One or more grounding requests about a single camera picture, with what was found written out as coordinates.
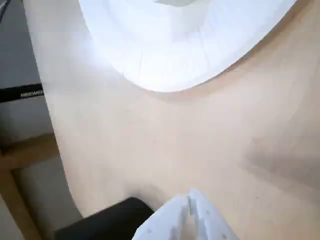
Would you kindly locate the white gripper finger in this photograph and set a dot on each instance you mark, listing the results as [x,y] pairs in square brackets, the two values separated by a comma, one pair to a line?
[212,220]
[162,220]

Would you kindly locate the white cube block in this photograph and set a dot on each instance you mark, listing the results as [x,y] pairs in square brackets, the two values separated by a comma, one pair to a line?
[175,2]

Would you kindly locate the white paper plate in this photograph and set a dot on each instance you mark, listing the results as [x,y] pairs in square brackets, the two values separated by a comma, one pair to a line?
[175,50]

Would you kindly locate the black Neewer tripod leg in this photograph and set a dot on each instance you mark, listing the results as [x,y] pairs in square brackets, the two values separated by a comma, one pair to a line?
[15,95]

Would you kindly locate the wooden frame furniture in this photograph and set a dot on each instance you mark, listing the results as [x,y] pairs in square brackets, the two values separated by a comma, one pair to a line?
[30,156]

